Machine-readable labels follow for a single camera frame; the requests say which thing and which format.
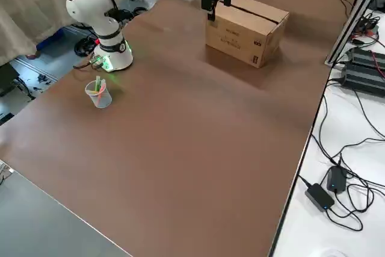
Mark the black power adapter block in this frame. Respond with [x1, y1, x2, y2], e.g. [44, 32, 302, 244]
[326, 165, 348, 194]

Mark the black cable coil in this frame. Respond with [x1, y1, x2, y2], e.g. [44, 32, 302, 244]
[73, 33, 100, 59]

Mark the beige curtain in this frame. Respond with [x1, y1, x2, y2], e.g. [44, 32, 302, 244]
[0, 0, 79, 67]

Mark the pink pen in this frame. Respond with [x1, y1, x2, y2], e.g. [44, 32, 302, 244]
[97, 79, 106, 104]

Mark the ribbed black power brick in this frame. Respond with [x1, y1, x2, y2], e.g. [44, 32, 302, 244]
[340, 60, 385, 99]
[345, 46, 385, 70]

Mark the flat black power adapter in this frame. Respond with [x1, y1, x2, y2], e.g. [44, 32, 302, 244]
[305, 182, 336, 211]

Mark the aluminium frame post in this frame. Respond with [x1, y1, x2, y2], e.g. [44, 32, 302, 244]
[323, 0, 385, 67]

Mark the black usb hub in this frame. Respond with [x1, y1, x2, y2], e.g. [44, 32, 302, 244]
[350, 10, 381, 48]

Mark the clear plastic cup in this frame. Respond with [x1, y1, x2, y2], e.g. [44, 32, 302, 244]
[85, 78, 113, 109]

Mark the brown cardboard box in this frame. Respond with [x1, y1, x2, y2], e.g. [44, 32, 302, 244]
[205, 0, 291, 69]

